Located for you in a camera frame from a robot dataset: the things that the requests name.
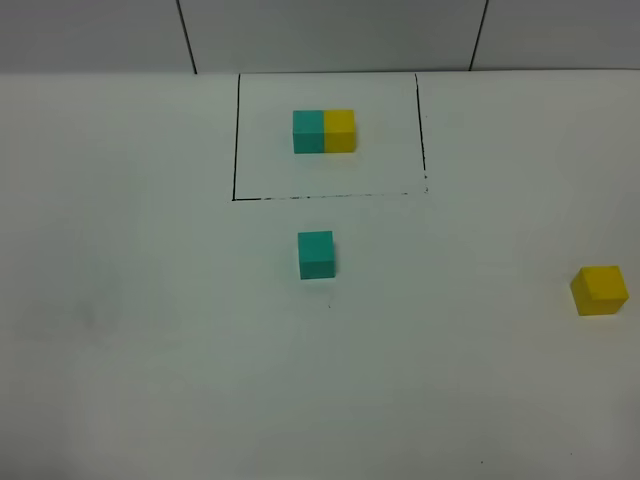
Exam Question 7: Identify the template yellow cube block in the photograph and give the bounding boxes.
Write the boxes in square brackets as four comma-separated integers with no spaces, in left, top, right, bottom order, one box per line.
[324,110,356,153]

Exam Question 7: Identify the template teal cube block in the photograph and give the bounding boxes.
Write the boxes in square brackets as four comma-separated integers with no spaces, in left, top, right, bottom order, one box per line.
[292,110,325,154]

